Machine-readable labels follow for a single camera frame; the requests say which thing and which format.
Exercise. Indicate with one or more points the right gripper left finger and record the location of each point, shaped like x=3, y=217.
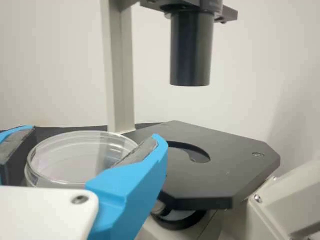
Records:
x=13, y=143

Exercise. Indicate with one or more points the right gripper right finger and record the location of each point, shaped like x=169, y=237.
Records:
x=130, y=190

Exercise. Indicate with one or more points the petri dish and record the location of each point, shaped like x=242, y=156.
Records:
x=72, y=160

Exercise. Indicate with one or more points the cream microscope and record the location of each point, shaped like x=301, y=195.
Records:
x=200, y=155

